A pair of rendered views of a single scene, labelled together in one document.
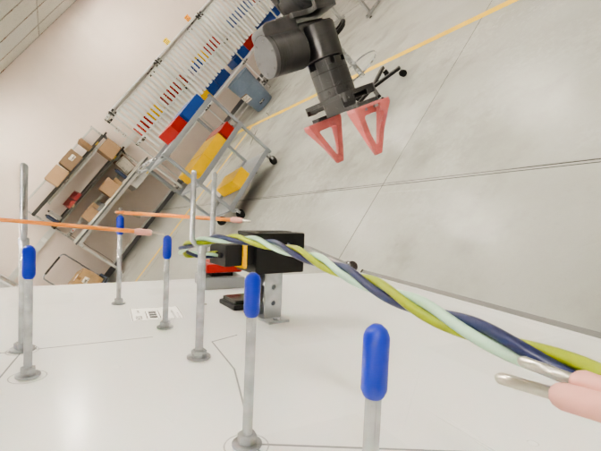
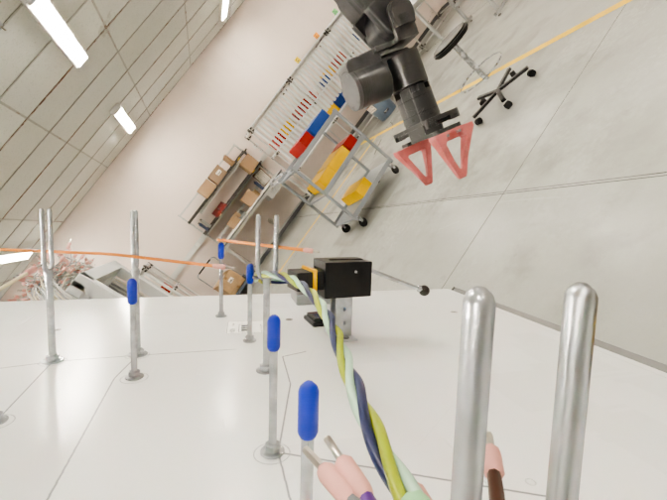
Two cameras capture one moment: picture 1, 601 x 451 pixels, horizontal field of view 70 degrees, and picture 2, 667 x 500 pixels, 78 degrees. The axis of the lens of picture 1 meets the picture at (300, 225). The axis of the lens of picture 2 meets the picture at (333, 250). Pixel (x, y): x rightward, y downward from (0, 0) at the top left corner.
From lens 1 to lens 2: 0.07 m
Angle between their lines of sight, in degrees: 13
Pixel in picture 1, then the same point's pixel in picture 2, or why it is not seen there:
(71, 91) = (216, 113)
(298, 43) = (380, 75)
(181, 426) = (228, 431)
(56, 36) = (204, 64)
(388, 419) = (402, 442)
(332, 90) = (416, 118)
